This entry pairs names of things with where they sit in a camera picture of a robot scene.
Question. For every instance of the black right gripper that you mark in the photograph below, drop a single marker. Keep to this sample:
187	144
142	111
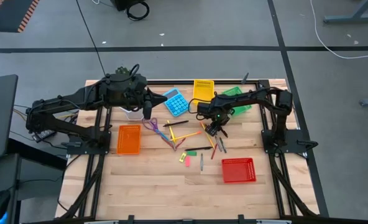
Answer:
222	117

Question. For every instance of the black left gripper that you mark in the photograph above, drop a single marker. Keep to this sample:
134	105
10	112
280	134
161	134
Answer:
140	93

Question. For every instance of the grey crayon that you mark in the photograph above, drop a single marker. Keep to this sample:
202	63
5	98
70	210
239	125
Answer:
223	145
201	161
218	144

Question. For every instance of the small red ball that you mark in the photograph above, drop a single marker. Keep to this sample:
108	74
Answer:
214	152

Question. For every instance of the black pen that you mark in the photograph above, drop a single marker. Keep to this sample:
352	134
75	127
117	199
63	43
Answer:
198	148
175	123

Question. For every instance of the green eraser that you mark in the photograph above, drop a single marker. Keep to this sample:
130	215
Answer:
191	153

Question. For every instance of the dark red pencil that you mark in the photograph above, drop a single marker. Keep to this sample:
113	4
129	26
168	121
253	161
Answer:
181	143

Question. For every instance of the pink eraser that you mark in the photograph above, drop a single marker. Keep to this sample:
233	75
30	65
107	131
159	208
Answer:
187	161

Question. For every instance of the yellow eraser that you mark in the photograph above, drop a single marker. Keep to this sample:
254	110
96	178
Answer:
182	157

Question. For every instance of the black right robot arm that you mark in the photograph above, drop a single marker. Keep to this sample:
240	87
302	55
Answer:
249	96

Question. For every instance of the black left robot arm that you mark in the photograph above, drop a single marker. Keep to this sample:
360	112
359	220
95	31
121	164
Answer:
62	102

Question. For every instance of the blue calculator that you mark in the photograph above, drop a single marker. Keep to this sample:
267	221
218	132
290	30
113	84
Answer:
176	104

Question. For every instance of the cactus in white pot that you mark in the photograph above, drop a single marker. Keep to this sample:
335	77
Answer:
132	114

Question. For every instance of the green plastic bin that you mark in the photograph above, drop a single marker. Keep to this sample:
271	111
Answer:
233	92

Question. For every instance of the yellow plastic bin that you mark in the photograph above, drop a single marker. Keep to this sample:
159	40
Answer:
203	90

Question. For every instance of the red plastic bin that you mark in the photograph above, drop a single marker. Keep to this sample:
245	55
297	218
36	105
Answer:
238	170

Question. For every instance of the orange plastic bin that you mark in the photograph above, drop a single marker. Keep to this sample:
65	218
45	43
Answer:
128	140

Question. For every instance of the black equipment box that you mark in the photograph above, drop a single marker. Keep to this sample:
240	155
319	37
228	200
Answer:
120	3

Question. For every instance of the black power adapter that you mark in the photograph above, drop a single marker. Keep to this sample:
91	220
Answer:
44	135

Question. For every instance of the dark grey monitor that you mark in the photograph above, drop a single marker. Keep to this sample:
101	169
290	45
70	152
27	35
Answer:
0	118

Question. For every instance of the black mat orange striped edge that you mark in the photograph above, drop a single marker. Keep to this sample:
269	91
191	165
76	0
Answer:
10	15

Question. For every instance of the black side desk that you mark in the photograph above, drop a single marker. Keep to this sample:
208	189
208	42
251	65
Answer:
3	174

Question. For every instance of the grey desk leg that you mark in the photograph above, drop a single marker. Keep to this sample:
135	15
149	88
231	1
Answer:
352	18

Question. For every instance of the black table frame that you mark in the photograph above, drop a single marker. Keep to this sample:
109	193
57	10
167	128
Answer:
227	82

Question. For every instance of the black frame lever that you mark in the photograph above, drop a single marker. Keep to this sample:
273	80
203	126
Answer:
245	79

